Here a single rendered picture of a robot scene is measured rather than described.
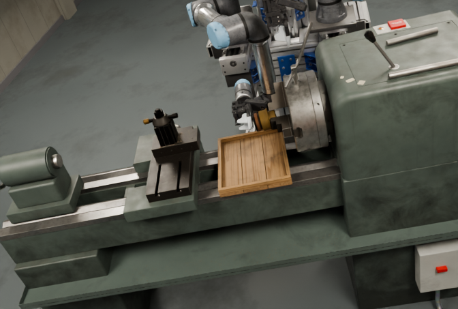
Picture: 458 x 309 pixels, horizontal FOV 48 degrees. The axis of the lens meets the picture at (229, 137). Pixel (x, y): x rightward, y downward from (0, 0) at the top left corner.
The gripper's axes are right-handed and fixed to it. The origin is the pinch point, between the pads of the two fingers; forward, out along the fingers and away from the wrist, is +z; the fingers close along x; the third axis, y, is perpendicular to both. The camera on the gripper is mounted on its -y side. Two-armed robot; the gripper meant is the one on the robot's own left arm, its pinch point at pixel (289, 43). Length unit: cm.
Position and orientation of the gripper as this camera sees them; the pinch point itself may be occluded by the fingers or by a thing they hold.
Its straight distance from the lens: 204.0
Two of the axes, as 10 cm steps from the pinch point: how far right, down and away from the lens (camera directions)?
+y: -9.7, 2.0, 1.2
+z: 2.2, 9.1, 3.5
